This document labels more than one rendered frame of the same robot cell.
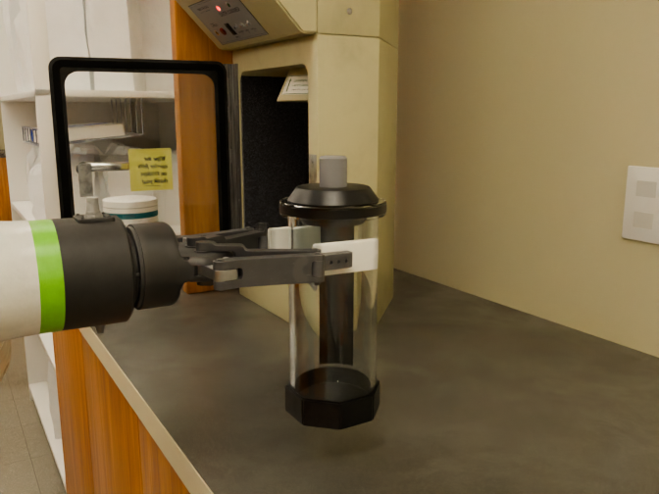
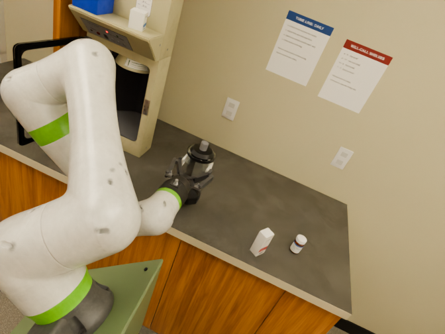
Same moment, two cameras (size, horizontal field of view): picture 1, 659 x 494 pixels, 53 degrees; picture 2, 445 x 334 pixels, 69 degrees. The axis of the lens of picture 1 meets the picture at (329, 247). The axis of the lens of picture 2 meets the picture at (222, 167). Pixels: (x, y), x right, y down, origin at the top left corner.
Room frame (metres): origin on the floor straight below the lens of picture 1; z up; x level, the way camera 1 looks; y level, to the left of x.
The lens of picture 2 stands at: (-0.03, 0.76, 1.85)
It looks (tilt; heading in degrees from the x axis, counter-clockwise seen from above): 33 degrees down; 307
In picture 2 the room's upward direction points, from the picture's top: 21 degrees clockwise
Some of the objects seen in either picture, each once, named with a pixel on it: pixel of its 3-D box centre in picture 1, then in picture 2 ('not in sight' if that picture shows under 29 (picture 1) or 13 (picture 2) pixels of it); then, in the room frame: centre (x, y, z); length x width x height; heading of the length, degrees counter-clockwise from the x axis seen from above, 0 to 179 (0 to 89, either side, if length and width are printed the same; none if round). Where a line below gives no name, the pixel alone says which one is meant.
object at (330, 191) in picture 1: (332, 188); (202, 150); (0.65, 0.00, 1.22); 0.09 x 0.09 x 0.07
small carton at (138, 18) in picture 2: not in sight; (138, 19); (1.04, 0.11, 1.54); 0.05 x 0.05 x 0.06; 47
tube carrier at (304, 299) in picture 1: (332, 302); (194, 173); (0.66, 0.00, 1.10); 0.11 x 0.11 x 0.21
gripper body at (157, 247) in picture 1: (178, 262); (181, 183); (0.57, 0.14, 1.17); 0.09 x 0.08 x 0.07; 121
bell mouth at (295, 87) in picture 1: (328, 85); (137, 58); (1.17, 0.00, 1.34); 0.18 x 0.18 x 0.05
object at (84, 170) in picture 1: (85, 179); not in sight; (1.14, 0.42, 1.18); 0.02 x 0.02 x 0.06; 23
